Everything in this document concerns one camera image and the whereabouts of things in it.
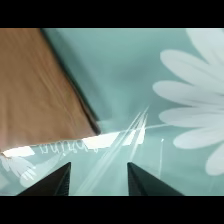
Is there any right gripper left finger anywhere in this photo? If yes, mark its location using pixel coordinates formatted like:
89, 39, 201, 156
18, 161, 72, 197

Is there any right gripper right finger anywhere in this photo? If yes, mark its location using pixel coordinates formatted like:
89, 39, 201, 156
126, 161, 184, 197

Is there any brown T-shirt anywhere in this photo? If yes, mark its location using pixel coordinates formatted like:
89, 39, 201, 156
0, 28, 102, 155

